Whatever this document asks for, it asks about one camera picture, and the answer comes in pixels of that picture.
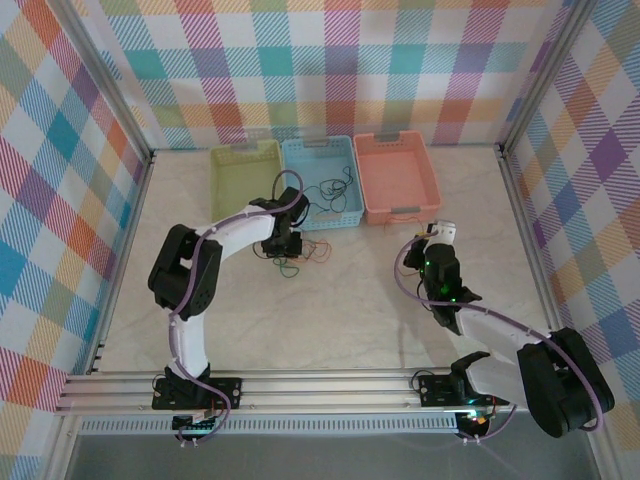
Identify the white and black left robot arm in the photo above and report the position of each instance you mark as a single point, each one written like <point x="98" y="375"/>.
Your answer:
<point x="235" y="232"/>

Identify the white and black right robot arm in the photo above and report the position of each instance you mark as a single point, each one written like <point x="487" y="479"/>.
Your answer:
<point x="500" y="330"/>

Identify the green plastic basket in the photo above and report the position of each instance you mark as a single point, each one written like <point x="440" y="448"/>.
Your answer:
<point x="240" y="185"/>

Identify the blue plastic basket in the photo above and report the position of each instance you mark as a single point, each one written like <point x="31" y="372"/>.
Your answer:
<point x="320" y="160"/>

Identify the pink plastic basket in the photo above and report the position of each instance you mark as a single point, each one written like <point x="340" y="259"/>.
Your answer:
<point x="395" y="175"/>

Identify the right controller board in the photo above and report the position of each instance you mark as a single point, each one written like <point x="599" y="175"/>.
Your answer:
<point x="475" y="419"/>

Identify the controller board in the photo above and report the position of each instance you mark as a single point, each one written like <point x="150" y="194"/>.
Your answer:
<point x="197" y="425"/>
<point x="475" y="419"/>

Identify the left controller board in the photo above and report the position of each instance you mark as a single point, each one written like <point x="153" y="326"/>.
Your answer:
<point x="197" y="425"/>

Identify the aluminium side rail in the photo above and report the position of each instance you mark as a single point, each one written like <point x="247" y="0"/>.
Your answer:
<point x="522" y="220"/>
<point x="135" y="240"/>

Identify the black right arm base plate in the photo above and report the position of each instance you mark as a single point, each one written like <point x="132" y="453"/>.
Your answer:
<point x="435" y="390"/>

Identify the aluminium mounting rail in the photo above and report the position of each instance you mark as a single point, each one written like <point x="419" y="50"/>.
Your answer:
<point x="325" y="390"/>

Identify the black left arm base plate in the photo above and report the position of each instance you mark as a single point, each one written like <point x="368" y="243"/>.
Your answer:
<point x="227" y="392"/>

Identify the aluminium frame post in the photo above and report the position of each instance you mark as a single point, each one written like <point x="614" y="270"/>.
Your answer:
<point x="545" y="80"/>
<point x="107" y="82"/>

